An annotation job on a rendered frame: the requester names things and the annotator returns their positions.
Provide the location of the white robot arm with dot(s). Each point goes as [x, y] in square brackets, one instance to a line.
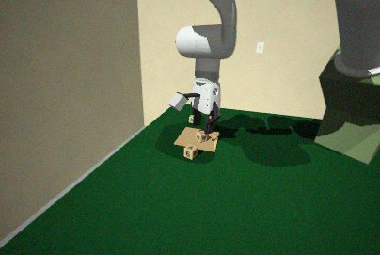
[359, 30]

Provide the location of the beige flat mat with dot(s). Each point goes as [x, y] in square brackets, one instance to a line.
[188, 136]

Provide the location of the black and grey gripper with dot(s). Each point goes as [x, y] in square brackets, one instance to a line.
[209, 101]

